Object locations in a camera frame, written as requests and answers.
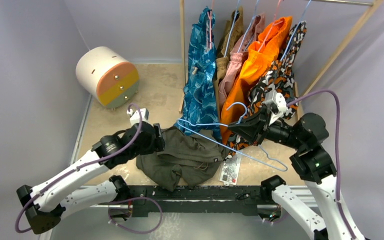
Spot olive green shorts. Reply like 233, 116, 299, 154
136, 126, 228, 192

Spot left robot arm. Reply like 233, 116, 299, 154
15, 122, 165, 235

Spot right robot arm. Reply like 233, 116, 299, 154
228, 107, 365, 240

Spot camouflage orange black shorts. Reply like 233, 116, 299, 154
226, 20, 308, 158

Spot blue patterned shorts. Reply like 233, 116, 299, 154
175, 7, 221, 141

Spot pink shorts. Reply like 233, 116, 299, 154
218, 13, 265, 107

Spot brown shorts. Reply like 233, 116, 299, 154
212, 6, 244, 114

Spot pink hanger of orange shorts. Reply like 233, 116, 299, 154
258, 0, 282, 52

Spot blue hanger of brown shorts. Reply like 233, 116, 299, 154
223, 0, 241, 57

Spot blue hanger of camouflage shorts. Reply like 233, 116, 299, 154
280, 0, 312, 61

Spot white printed tag card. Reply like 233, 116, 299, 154
219, 153, 242, 186

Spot round pastel drawer box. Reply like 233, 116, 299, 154
75, 46, 139, 109

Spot wooden clothes rack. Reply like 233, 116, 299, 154
178, 0, 384, 127

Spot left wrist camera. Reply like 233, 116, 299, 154
126, 108, 149, 126

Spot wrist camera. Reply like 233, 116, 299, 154
263, 90, 292, 125
126, 108, 149, 126

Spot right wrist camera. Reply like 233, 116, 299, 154
263, 90, 292, 125

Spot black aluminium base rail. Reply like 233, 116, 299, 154
47, 183, 315, 220

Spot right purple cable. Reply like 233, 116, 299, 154
261, 89, 358, 240

